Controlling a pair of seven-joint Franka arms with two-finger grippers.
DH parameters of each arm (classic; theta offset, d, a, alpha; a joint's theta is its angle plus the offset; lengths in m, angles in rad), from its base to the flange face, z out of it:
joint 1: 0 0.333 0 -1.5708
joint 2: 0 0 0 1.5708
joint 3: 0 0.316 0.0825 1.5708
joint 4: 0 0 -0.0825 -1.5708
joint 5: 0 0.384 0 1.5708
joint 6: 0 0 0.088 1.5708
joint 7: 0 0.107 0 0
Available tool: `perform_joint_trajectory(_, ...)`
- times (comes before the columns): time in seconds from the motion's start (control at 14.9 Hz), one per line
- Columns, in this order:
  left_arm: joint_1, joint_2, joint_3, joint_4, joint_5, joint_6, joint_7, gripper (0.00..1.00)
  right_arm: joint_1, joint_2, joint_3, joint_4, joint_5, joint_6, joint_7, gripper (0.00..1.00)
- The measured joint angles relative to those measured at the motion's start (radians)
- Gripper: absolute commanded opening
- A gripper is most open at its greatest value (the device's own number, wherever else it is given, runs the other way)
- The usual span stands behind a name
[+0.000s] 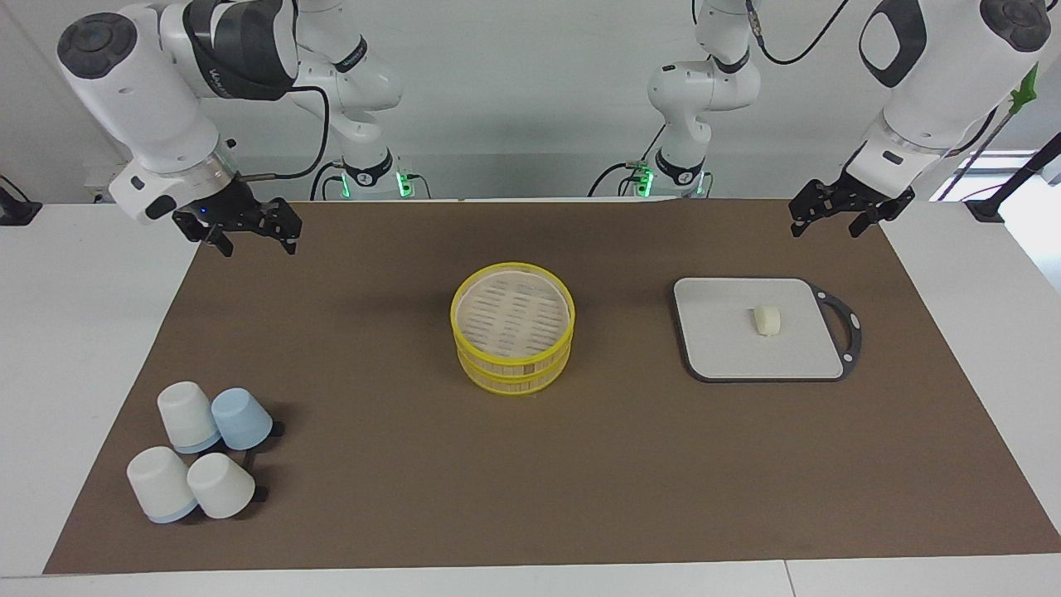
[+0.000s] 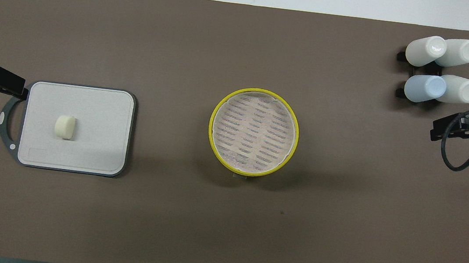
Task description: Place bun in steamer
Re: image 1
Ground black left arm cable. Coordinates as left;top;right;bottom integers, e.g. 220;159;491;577
746;0;855;66

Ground yellow bamboo steamer lid tier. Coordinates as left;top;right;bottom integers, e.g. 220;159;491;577
450;262;576;368

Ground white power strip box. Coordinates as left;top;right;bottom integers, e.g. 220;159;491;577
83;164;117;204

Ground green clip on rod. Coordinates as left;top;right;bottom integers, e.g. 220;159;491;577
945;62;1041;200

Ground black table clamp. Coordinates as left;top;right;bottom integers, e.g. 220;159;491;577
0;174;42;226

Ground brown table mat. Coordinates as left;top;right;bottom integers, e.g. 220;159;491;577
43;197;1061;575

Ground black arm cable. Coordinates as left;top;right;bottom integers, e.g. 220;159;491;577
746;0;855;66
184;0;332;183

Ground white plastic cup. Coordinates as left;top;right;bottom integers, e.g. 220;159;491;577
187;452;256;520

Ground yellow bamboo steamer base tier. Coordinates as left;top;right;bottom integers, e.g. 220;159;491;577
458;336;573;396

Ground white cup blue rim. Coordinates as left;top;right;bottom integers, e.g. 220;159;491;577
126;446;199;524
157;381;222;454

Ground black stand pole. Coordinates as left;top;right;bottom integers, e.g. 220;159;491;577
966;133;1061;223

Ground black base cable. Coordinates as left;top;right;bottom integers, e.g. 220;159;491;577
310;160;345;201
589;124;668;198

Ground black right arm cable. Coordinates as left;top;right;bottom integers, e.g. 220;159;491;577
184;0;332;183

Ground white cutting board grey handle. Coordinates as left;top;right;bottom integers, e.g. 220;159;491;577
671;277;863;383

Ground light blue plastic cup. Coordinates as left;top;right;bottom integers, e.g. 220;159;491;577
211;387;274;450

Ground white steamer liner cloth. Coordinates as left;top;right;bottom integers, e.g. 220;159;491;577
460;269;569;354

